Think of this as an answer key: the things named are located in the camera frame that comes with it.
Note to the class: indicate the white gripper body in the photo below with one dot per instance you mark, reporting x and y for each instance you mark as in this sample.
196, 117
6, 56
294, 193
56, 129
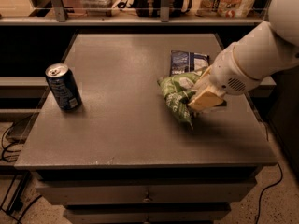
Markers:
230, 73

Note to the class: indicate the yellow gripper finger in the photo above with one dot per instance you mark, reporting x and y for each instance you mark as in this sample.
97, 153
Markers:
203, 82
207, 98

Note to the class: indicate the green jalapeno chip bag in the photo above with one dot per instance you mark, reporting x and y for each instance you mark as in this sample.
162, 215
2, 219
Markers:
177, 92

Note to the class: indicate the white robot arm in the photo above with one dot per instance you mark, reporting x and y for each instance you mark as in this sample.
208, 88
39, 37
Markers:
270, 47

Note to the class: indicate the blue chip bag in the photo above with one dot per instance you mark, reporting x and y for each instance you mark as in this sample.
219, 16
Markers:
185, 62

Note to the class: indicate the colourful snack bag on shelf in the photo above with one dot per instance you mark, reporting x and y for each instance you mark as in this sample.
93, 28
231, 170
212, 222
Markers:
225, 8

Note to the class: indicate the blue pepsi can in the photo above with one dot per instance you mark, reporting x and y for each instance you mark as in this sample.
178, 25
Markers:
63, 86

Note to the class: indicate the black backpack on shelf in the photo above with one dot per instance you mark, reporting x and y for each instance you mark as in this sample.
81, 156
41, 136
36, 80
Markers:
153, 8

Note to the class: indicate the upper grey drawer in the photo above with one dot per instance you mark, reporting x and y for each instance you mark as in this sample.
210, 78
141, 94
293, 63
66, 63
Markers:
95, 192

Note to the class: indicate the grey drawer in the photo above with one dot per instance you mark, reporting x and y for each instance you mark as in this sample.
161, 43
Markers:
147, 213
95, 192

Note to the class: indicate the grey drawer cabinet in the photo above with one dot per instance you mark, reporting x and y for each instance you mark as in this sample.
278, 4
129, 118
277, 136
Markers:
123, 131

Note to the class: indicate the lower grey drawer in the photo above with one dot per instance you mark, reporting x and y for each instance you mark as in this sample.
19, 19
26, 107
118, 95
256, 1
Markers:
147, 213

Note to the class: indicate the grey metal shelf rail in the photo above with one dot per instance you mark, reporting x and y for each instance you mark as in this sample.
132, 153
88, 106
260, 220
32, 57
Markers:
71, 13

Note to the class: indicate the black wire stand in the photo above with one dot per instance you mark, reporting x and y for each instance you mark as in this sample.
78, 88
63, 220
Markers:
11, 204

